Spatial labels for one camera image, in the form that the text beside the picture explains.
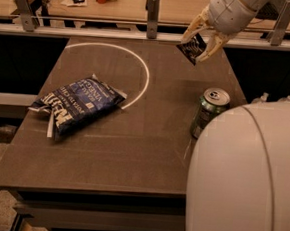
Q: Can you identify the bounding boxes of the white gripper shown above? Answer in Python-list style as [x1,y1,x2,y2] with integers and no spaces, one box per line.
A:
[181,0,261,63]

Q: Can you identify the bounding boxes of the black rxbar chocolate wrapper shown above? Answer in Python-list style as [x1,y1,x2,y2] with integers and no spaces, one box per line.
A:
[176,33,207,65]

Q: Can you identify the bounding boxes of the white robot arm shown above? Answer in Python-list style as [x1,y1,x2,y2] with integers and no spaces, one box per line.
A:
[185,102,290,231]

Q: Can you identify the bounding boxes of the blue potato chip bag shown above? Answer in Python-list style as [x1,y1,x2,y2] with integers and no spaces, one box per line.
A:
[29,74,127,136]

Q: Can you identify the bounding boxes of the black keyboard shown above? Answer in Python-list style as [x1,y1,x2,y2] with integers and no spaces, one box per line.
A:
[256,3,278,20]

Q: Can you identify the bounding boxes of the green soda can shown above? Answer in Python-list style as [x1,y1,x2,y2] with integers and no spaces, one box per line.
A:
[190,88,231,139]

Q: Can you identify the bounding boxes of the clear sanitizer bottle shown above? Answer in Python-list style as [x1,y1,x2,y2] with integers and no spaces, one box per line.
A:
[251,93,269,104]

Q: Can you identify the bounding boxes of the white arc tape marking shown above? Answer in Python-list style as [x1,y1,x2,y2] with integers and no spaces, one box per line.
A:
[65,42,150,110]

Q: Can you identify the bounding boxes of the middle metal bracket post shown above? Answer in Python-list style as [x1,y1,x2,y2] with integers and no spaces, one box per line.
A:
[146,0,160,39]

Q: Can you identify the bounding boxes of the metal bracket post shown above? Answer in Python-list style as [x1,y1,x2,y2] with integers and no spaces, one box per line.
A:
[146,0,160,39]
[266,0,290,46]
[14,0,39,32]

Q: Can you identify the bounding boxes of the right metal bracket post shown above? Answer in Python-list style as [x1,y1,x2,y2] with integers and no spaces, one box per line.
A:
[266,0,290,46]

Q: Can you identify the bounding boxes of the left metal bracket post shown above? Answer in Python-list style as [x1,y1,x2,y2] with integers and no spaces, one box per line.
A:
[14,0,39,32]

